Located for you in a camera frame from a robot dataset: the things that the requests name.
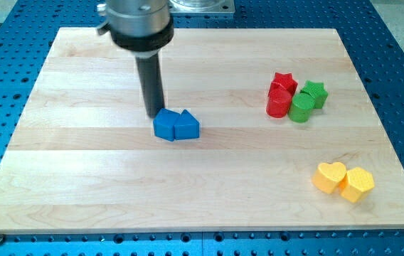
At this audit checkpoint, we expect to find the blue triangular block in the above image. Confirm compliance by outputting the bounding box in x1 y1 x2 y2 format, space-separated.
174 110 200 140

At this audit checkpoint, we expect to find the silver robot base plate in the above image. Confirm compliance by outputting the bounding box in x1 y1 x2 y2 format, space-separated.
168 0 235 17

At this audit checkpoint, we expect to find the yellow heart block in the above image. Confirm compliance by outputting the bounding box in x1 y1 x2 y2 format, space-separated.
312 162 347 194

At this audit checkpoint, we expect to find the light wooden board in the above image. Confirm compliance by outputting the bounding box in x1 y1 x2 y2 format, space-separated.
0 28 404 235

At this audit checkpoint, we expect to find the yellow hexagon block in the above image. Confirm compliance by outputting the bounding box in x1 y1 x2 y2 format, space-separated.
339 167 375 203

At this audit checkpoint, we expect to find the red star block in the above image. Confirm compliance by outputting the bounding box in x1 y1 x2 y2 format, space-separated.
268 73 298 95

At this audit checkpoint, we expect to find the green cylinder block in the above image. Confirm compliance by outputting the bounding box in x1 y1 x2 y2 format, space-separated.
288 93 315 123

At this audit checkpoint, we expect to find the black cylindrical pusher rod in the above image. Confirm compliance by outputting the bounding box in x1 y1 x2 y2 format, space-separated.
135 53 165 118

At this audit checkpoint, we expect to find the red cylinder block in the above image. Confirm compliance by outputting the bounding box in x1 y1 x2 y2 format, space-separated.
266 89 292 118

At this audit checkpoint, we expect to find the blue square block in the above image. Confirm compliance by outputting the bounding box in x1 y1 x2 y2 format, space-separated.
153 108 180 142

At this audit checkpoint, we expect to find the green star block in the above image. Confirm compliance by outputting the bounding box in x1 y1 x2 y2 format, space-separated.
300 80 329 109

